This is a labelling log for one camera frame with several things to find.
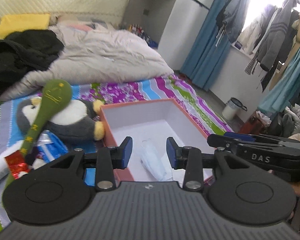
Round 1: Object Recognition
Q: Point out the blue surgical face mask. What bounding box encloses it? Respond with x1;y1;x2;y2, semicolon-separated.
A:
140;139;173;181

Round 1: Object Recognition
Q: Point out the blue plastic snack bag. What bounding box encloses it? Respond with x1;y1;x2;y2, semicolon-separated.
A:
37;130;68;163

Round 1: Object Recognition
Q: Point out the panda plush toy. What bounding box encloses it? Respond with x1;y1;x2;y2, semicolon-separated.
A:
17;153;49;178

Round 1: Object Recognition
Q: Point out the orange cardboard box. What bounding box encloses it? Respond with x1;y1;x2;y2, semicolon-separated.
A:
100;99;214;184

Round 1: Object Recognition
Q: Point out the red suitcase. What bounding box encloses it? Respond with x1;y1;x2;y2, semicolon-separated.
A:
239;111;271;135

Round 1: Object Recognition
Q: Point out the grey penguin plush toy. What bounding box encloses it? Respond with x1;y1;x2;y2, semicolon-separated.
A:
16;96;105;143

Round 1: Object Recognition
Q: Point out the light blue hanging garment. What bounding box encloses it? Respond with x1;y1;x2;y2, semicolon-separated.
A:
257;48;300;114

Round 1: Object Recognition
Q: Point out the white trash bin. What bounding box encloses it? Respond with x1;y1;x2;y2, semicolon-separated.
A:
222;97;247;121

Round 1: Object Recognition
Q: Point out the long green plush toy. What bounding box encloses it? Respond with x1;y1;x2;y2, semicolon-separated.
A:
5;78;73;190

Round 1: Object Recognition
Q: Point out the blue curtain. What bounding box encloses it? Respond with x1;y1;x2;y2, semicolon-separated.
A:
180;0;230;91

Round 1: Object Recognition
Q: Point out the red foil packet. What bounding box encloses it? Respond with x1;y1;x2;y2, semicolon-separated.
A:
5;150;30;179

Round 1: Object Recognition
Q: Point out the grey duvet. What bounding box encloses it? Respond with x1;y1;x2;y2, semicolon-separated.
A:
0;24;173;102

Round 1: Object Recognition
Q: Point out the hanging grey striped jacket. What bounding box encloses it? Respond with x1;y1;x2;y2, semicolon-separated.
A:
244;0;300;91

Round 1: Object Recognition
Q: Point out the black clothing pile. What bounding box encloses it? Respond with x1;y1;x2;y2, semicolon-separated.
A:
0;30;64;96

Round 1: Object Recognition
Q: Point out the hanging denim jacket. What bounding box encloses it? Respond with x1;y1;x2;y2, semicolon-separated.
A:
215;0;249;47

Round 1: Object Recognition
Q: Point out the cream padded headboard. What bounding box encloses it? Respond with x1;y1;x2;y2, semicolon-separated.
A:
0;0;130;29

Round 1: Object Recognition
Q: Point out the yellow pillow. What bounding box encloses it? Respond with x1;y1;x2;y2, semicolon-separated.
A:
0;14;50;40

